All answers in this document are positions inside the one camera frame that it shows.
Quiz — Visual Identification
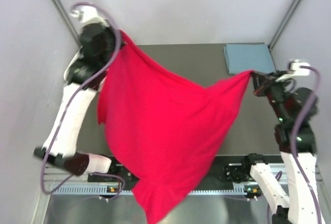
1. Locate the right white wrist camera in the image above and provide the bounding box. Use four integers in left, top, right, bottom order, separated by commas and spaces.
287, 59, 310, 77

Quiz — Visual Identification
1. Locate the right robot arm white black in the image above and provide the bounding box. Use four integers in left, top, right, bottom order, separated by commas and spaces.
241, 65, 325, 223

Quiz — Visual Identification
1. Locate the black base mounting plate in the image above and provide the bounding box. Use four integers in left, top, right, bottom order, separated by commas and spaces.
87, 156, 274, 184

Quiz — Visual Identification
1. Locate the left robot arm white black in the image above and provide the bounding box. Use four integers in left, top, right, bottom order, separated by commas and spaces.
34, 22, 121, 181

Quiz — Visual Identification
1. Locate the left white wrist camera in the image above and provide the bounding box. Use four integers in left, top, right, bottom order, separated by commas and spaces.
70, 5, 107, 26

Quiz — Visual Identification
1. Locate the grey slotted cable duct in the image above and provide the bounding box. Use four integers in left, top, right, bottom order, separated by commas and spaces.
53, 184, 261, 196

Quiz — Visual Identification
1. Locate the folded blue t shirt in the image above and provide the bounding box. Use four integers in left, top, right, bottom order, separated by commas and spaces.
223, 44, 275, 75

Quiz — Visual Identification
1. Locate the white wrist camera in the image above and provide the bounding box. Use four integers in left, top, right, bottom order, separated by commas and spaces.
70, 5, 107, 26
287, 59, 310, 77

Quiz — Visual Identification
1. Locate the aluminium corner post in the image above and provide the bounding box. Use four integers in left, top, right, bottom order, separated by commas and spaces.
268, 0, 302, 52
51, 0, 80, 46

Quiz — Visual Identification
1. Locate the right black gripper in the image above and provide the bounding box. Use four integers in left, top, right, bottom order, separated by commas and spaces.
250, 69, 292, 121

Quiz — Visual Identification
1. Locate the left aluminium corner post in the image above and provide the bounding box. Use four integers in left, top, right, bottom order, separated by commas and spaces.
51, 0, 80, 46

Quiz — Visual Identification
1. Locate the right aluminium corner post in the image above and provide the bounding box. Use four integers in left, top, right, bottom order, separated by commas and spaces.
268, 0, 302, 52

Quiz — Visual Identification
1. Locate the aluminium frame rail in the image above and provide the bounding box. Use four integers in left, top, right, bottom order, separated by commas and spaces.
43, 162, 323, 184

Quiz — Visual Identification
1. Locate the red t shirt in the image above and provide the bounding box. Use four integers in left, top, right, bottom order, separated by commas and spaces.
97, 34, 251, 223

